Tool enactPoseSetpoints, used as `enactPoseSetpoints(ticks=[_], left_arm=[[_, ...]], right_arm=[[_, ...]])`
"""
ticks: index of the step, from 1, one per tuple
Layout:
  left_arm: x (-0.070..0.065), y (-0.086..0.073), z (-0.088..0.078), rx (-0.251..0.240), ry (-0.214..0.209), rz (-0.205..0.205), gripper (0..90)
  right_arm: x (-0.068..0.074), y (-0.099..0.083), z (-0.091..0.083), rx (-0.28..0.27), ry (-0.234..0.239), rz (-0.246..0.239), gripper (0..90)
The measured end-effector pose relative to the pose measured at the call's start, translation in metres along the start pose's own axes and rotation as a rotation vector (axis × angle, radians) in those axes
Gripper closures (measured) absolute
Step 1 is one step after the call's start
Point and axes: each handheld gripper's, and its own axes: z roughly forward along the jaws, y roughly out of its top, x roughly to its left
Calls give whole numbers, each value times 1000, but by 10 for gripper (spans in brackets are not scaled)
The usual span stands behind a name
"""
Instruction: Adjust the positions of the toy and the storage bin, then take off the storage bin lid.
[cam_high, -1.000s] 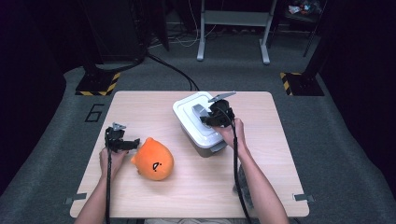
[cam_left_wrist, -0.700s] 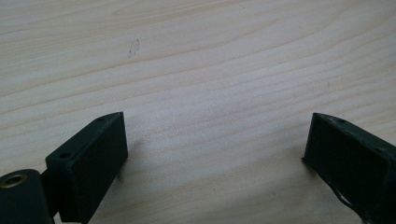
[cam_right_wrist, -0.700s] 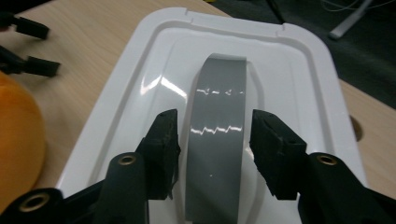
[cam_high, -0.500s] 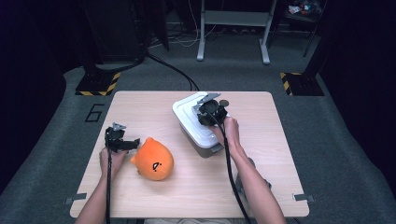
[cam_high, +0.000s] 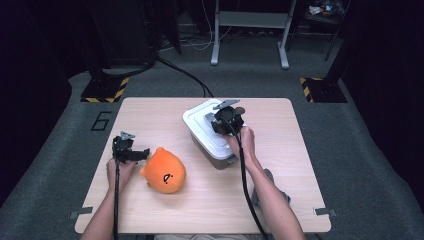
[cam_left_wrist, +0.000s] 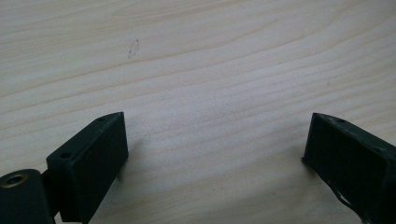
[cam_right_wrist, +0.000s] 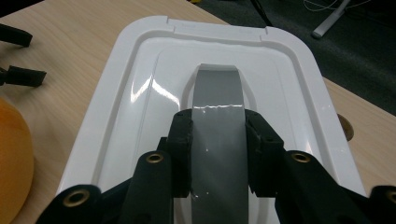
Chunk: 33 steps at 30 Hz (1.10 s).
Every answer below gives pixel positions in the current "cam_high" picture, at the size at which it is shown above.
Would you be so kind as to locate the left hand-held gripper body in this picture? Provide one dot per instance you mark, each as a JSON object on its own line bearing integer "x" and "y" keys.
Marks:
{"x": 122, "y": 148}

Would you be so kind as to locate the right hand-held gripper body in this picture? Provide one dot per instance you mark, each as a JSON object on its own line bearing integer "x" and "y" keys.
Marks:
{"x": 231, "y": 120}

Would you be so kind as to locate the clear grey storage box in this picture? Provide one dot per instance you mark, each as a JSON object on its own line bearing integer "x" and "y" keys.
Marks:
{"x": 213, "y": 158}

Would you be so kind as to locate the orange plush toy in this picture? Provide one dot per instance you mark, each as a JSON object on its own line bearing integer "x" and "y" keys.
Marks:
{"x": 166, "y": 173}

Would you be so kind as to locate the person's left hand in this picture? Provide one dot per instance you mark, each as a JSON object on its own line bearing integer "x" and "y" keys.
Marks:
{"x": 120, "y": 175}

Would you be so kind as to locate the person's right hand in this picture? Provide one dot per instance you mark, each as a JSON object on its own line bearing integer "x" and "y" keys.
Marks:
{"x": 245, "y": 145}

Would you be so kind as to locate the black stand with striped base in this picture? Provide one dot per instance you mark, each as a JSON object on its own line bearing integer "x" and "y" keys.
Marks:
{"x": 103, "y": 90}
{"x": 328, "y": 91}

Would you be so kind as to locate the grey tape strip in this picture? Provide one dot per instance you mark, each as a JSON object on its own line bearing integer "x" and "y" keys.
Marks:
{"x": 81, "y": 211}
{"x": 325, "y": 211}

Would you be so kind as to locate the dark cabinet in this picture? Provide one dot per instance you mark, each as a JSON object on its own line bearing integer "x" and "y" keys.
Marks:
{"x": 123, "y": 33}

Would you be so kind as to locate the colourful small things on rack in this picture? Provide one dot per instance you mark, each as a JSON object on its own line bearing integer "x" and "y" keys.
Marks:
{"x": 325, "y": 8}

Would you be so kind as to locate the white metal stand frame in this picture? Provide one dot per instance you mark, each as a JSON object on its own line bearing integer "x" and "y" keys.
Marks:
{"x": 253, "y": 19}

